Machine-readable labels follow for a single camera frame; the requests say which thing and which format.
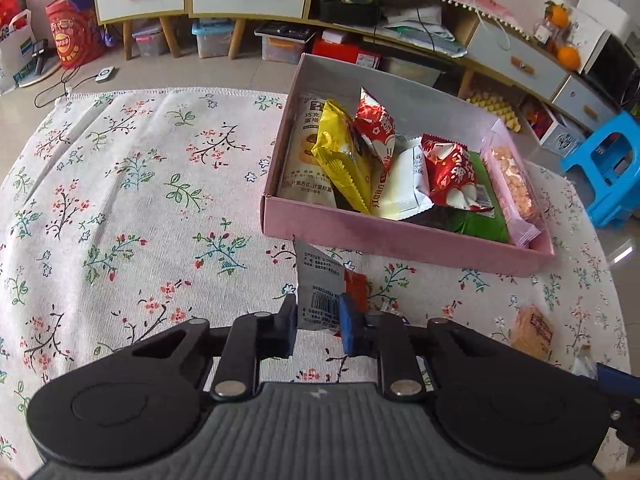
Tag red paper bag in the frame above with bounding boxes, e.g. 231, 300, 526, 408
44, 0, 107, 72

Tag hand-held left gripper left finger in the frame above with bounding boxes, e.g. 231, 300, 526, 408
132, 294, 298, 402

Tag long silver cookie packet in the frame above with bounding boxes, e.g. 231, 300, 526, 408
277, 95, 342, 207

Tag loose papers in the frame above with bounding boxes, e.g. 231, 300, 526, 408
384, 5, 469, 59

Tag green snack packet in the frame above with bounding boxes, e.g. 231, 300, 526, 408
402, 152, 511, 244

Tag black cable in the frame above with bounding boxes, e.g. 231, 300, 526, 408
34, 67, 99, 109

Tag pink clear rice crisp packet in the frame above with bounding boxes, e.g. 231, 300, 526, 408
481, 120, 544, 249

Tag orange fruit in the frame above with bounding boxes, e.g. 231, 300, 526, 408
556, 45, 582, 72
544, 2, 572, 29

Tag blue plastic stool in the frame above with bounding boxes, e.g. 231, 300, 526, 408
559, 110, 640, 232

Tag pink cardboard box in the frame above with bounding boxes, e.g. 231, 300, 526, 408
260, 52, 557, 278

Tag red box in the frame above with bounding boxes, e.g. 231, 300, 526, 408
311, 40, 382, 69

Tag white printed box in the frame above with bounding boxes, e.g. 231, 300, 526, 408
539, 114, 587, 157

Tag white shopping bag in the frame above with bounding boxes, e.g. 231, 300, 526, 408
0, 9, 39, 94

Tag yellow egg tray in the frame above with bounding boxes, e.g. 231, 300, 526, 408
466, 89, 522, 134

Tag red white snack packet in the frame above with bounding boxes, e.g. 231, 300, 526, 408
419, 134, 494, 212
353, 86, 398, 182

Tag cream white snack packet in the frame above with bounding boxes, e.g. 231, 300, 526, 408
371, 142, 434, 222

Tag clear storage box blue lid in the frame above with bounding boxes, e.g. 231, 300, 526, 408
191, 19, 237, 59

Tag white foam box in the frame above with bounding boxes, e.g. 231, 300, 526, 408
574, 0, 632, 42

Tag wooden shelf cabinet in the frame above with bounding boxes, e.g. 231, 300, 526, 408
90, 0, 619, 133

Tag black bag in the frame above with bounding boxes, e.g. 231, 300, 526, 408
316, 0, 387, 29

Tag yellow snack packet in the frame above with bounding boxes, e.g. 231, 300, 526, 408
310, 99, 374, 216

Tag red plastic bag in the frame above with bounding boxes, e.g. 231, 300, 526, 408
0, 0, 22, 37

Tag floral tablecloth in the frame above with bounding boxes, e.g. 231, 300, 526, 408
0, 87, 632, 480

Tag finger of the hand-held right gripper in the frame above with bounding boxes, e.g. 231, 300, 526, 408
597, 364, 640, 441

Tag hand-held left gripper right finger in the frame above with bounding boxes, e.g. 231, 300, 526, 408
339, 294, 501, 401

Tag black microwave oven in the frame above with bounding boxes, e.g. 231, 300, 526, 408
581, 30, 640, 107

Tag black flat tray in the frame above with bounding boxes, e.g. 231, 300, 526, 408
254, 22, 317, 44

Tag white orange-red snack packet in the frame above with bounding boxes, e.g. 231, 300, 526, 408
294, 240, 411, 333

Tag brown cracker clear packet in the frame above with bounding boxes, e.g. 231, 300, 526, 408
509, 304, 557, 362

